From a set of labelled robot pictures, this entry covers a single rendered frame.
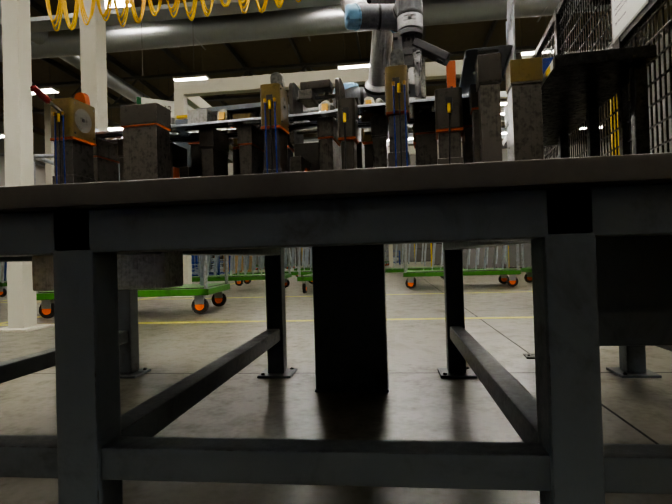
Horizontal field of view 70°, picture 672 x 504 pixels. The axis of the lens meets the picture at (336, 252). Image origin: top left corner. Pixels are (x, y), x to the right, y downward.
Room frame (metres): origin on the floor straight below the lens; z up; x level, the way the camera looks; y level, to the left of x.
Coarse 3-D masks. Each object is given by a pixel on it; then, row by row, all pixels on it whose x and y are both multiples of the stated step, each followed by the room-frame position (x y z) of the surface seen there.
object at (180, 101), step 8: (176, 96) 7.69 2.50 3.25; (184, 96) 7.73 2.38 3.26; (176, 104) 7.69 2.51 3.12; (184, 104) 7.72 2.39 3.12; (176, 112) 7.69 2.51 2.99; (184, 112) 7.71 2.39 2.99; (184, 256) 7.68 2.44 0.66; (184, 264) 7.68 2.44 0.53; (184, 272) 7.69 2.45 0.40; (184, 280) 7.69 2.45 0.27; (176, 296) 7.68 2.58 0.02; (184, 296) 7.63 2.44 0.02; (192, 296) 7.60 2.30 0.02
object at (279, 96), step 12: (264, 84) 1.31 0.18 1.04; (276, 84) 1.31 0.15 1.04; (264, 96) 1.32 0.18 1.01; (276, 96) 1.31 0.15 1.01; (264, 108) 1.31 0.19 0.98; (276, 108) 1.31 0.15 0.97; (264, 120) 1.32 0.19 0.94; (276, 120) 1.31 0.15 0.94; (288, 120) 1.39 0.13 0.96; (264, 132) 1.33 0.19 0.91; (276, 132) 1.32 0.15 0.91; (288, 132) 1.38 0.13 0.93; (264, 144) 1.33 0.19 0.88; (276, 144) 1.31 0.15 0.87; (276, 156) 1.30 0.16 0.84; (276, 168) 1.30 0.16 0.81
